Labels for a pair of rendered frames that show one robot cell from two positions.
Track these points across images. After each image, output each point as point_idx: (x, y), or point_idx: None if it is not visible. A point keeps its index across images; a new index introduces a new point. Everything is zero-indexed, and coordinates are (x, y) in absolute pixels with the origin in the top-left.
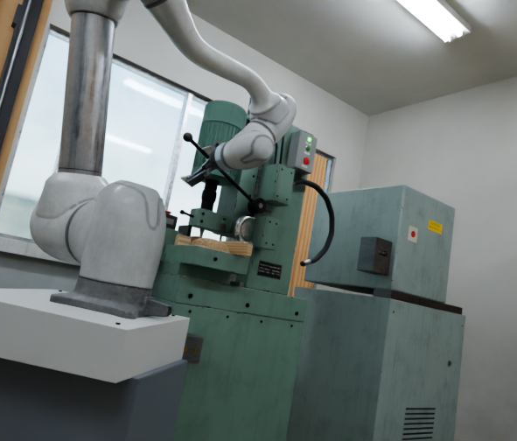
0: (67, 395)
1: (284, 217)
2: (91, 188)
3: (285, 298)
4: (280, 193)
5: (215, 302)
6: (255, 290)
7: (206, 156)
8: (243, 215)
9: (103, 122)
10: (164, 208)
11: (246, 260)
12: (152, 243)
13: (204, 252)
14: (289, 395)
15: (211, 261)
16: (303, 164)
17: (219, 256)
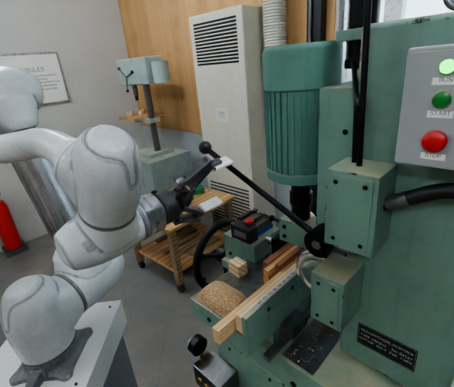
0: None
1: (415, 263)
2: (54, 263)
3: None
4: (339, 233)
5: (252, 355)
6: (303, 375)
7: (227, 168)
8: (306, 250)
9: (46, 213)
10: (16, 315)
11: (243, 338)
12: (11, 342)
13: (197, 307)
14: None
15: (206, 319)
16: (425, 150)
17: (212, 319)
